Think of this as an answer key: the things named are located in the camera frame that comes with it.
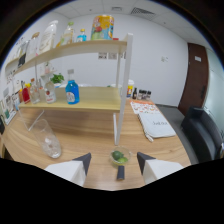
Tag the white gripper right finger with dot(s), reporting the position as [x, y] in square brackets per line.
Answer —
[156, 170]

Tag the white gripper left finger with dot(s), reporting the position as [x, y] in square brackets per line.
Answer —
[71, 170]

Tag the glass bowl with limes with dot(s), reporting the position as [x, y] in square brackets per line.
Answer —
[120, 156]

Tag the clear drinking glass with ice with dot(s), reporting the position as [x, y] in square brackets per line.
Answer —
[48, 141]

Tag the white zip pouch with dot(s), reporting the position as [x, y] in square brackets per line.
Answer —
[156, 125]

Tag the black chair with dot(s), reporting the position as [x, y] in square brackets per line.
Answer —
[203, 133]

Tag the orange patterned paper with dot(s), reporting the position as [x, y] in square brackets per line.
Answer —
[141, 106]

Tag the blue liquid bottle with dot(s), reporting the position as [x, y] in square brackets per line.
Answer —
[72, 91]

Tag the white container yellow label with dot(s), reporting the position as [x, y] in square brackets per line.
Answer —
[130, 89]

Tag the clear bottle orange cap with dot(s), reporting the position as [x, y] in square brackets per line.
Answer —
[34, 94]

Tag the red liquid bottle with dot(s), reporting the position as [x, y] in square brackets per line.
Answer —
[26, 95]

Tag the brown door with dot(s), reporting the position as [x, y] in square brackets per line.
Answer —
[195, 78]

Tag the black and yellow bag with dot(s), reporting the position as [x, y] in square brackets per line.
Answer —
[22, 56]

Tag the large glass jar cork lid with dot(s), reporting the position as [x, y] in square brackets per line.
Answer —
[32, 46]

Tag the small light blue bottle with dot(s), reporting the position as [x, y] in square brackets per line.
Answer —
[82, 36]

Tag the clear bottle green cap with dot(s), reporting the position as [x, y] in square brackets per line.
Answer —
[67, 36]

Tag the yellow snack bag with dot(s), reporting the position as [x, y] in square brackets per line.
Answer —
[102, 28]

